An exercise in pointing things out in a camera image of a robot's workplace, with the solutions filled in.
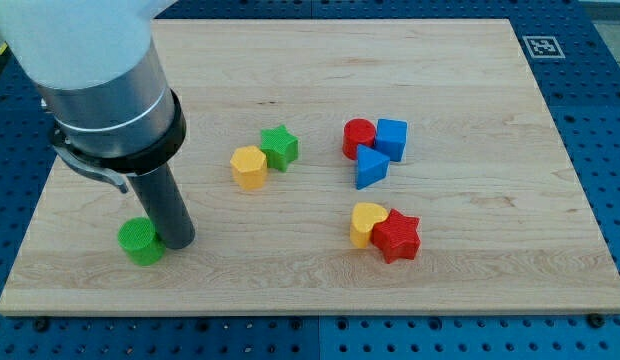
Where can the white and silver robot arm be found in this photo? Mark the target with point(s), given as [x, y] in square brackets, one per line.
[96, 67]

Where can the green star block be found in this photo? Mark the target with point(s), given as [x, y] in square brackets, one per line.
[280, 147]

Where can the red star block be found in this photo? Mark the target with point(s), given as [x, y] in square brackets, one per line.
[397, 236]

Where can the light wooden board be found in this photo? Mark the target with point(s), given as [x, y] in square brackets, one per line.
[505, 227]

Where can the blue triangle block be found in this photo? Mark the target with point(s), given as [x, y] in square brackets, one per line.
[372, 166]

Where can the yellow hexagon block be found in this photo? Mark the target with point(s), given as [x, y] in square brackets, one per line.
[249, 167]

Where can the yellow heart block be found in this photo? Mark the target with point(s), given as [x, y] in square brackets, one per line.
[364, 217]

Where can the red cylinder block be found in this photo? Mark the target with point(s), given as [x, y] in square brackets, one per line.
[357, 131]

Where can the blue cube block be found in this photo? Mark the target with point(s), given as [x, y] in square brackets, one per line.
[391, 138]

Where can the dark grey cylindrical pointer rod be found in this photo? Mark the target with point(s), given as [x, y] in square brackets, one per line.
[161, 199]

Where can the green cylinder block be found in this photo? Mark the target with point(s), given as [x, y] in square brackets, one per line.
[138, 238]

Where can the white fiducial marker tag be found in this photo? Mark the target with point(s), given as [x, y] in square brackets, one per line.
[543, 47]

